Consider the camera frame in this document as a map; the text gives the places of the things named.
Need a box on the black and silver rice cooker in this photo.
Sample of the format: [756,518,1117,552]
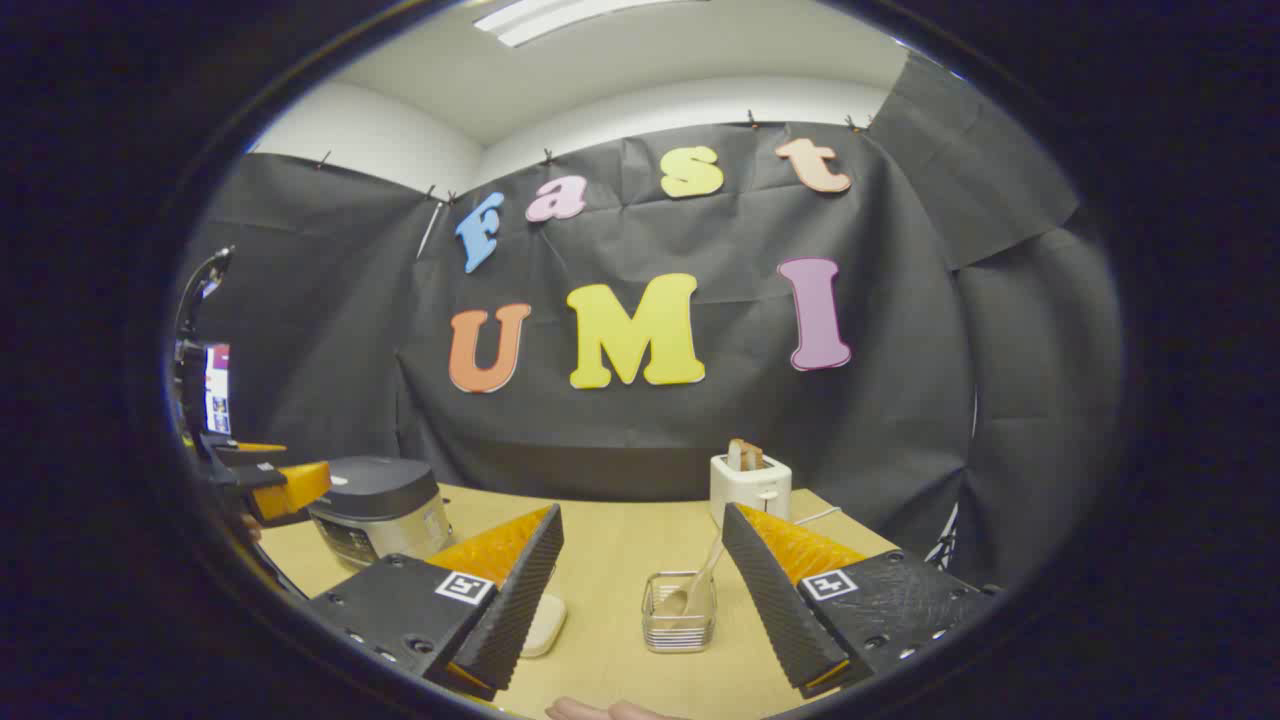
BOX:
[305,457,456,571]

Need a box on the white toaster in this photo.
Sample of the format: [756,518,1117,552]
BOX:
[709,452,793,531]

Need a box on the ceiling light panel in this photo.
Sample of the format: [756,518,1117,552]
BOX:
[472,0,701,49]

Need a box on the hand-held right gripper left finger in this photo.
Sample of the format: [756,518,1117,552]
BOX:
[305,503,566,703]

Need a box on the wire chopstick holder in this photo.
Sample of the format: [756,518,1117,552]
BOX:
[641,570,718,654]

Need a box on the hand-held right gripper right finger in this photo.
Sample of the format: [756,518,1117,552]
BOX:
[720,502,1001,701]

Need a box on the clear container of rice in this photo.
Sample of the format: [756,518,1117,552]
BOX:
[520,593,568,659]

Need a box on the wooden spoon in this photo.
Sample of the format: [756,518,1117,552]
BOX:
[655,530,726,616]

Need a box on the computer monitor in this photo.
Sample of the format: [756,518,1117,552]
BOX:
[203,343,233,436]

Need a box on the white metal frame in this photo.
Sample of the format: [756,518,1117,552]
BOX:
[925,500,963,573]

